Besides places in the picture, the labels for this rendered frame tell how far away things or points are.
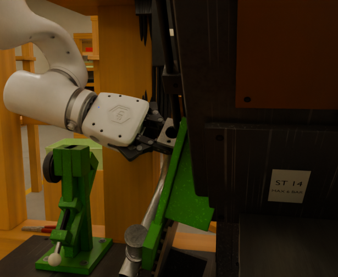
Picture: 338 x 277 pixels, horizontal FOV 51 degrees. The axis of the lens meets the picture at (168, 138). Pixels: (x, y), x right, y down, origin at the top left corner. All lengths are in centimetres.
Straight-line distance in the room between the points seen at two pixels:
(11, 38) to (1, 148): 53
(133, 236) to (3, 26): 38
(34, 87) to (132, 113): 18
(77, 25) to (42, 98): 1074
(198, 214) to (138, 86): 45
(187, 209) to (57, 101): 30
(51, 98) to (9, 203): 54
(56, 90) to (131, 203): 42
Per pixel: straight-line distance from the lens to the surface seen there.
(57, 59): 74
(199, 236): 104
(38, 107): 68
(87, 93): 66
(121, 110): 64
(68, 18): 1152
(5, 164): 111
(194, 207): 54
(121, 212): 98
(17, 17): 62
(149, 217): 68
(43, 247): 99
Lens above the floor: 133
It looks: 10 degrees down
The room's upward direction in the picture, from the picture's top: straight up
